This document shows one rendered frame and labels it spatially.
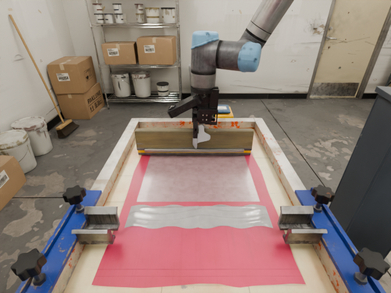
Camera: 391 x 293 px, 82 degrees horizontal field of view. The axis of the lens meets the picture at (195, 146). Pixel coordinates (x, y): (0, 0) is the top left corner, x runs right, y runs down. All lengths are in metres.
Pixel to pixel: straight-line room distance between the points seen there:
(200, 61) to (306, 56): 3.86
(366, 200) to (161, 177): 0.66
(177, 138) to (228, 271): 0.44
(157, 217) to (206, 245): 0.14
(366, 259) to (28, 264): 0.54
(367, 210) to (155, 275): 0.71
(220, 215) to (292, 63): 3.96
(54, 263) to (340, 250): 0.54
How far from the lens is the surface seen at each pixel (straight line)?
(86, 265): 0.57
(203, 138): 0.75
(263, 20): 0.75
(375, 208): 0.96
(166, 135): 0.77
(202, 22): 4.00
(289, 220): 0.57
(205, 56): 0.66
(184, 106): 0.71
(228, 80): 4.18
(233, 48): 0.64
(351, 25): 4.77
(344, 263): 0.55
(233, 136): 0.78
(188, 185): 0.68
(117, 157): 0.78
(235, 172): 0.74
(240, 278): 0.52
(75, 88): 3.61
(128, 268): 0.54
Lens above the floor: 1.40
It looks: 31 degrees down
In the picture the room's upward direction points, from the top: straight up
